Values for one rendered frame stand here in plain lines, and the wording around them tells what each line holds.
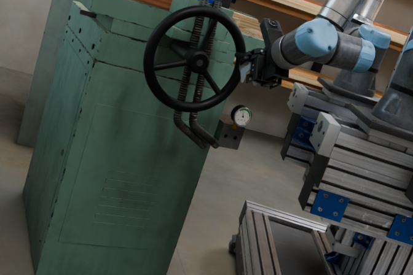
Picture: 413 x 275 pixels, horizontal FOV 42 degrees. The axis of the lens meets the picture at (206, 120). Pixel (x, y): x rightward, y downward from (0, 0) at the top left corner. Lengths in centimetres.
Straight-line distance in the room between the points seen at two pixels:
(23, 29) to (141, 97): 257
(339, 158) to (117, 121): 65
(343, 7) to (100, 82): 70
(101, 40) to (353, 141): 73
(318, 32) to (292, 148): 89
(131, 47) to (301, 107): 68
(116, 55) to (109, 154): 31
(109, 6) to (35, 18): 258
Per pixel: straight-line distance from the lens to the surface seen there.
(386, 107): 148
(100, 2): 150
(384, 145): 147
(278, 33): 131
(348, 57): 118
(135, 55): 155
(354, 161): 146
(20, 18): 408
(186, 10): 137
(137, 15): 153
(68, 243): 176
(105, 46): 153
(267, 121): 452
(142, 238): 181
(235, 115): 165
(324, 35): 112
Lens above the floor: 100
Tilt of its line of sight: 13 degrees down
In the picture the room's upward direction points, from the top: 19 degrees clockwise
